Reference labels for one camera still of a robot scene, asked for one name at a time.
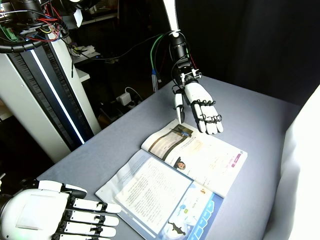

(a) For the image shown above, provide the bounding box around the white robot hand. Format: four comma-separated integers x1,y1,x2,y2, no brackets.
173,80,225,136
0,179,123,240

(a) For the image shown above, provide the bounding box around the open picture book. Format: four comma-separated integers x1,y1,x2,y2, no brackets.
94,119,249,240

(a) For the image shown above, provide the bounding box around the white power adapter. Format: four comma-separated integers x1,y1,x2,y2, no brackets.
118,91,134,106

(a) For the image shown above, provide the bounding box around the black backdrop curtain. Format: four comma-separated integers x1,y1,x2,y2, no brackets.
172,0,320,107

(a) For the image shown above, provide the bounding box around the grey table cloth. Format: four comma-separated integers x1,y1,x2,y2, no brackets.
36,74,301,240

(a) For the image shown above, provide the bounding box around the white robot body column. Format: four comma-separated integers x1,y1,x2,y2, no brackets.
0,38,102,164

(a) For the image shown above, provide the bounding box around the white cloth sheet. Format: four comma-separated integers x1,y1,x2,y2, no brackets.
262,84,320,240

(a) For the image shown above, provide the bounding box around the robot head wiring assembly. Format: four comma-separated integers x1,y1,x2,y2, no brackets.
0,0,84,43

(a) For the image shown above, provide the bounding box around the blue white cable plug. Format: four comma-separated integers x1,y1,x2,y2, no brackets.
151,69,159,93

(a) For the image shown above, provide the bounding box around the green cable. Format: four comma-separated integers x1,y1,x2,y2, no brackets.
149,33,166,76

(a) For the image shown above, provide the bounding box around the black corrugated cable conduit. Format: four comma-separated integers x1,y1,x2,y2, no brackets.
0,17,70,54

